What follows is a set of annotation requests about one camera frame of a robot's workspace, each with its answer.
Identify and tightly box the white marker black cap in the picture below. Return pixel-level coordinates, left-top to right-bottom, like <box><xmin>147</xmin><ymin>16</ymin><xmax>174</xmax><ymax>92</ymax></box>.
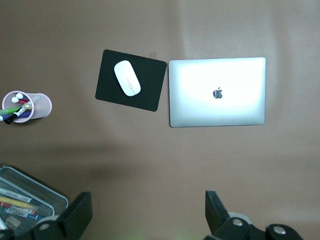
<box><xmin>3</xmin><ymin>103</ymin><xmax>32</xmax><ymax>125</ymax></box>

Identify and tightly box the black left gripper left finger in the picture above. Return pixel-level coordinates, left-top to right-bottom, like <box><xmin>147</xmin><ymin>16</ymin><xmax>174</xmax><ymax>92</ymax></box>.
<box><xmin>57</xmin><ymin>191</ymin><xmax>93</xmax><ymax>238</ymax></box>

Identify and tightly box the silver laptop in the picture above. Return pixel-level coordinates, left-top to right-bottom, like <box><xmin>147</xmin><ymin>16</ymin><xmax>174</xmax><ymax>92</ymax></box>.
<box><xmin>167</xmin><ymin>57</ymin><xmax>267</xmax><ymax>128</ymax></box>

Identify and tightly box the red and blue printed marker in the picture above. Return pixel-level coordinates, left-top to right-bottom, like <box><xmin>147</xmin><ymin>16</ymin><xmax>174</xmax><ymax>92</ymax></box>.
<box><xmin>0</xmin><ymin>202</ymin><xmax>39</xmax><ymax>216</ymax></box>

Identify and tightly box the white marker blue label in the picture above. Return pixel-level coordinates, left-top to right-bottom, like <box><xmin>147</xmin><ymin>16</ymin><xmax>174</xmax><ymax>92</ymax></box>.
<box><xmin>4</xmin><ymin>209</ymin><xmax>47</xmax><ymax>221</ymax></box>

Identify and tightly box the yellow marker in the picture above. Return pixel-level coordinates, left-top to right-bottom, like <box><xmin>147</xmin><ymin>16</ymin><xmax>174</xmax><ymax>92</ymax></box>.
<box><xmin>0</xmin><ymin>196</ymin><xmax>36</xmax><ymax>210</ymax></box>

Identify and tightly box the white computer mouse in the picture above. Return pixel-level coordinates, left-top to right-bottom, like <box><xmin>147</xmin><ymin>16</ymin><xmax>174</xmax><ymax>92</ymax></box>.
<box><xmin>113</xmin><ymin>60</ymin><xmax>142</xmax><ymax>97</ymax></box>

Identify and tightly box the green marker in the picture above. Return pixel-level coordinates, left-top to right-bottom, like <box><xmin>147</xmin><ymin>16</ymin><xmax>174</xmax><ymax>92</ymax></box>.
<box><xmin>0</xmin><ymin>106</ymin><xmax>24</xmax><ymax>116</ymax></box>

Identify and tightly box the purple marker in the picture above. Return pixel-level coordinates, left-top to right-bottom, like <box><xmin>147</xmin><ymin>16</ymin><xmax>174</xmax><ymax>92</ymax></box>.
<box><xmin>0</xmin><ymin>111</ymin><xmax>32</xmax><ymax>123</ymax></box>

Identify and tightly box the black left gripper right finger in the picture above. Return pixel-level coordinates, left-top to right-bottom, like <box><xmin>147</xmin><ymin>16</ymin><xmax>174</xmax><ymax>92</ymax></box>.
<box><xmin>205</xmin><ymin>189</ymin><xmax>232</xmax><ymax>237</ymax></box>

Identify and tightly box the grey metal mesh tray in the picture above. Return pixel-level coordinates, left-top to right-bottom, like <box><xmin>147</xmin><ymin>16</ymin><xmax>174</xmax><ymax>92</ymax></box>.
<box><xmin>0</xmin><ymin>166</ymin><xmax>69</xmax><ymax>236</ymax></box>

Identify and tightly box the pink mesh pen cup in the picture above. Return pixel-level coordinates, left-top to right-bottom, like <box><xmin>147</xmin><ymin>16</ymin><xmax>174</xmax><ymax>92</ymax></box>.
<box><xmin>1</xmin><ymin>90</ymin><xmax>53</xmax><ymax>124</ymax></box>

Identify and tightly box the black mouse pad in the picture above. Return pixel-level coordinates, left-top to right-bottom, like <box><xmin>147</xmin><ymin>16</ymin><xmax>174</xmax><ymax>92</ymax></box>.
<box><xmin>94</xmin><ymin>48</ymin><xmax>168</xmax><ymax>113</ymax></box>

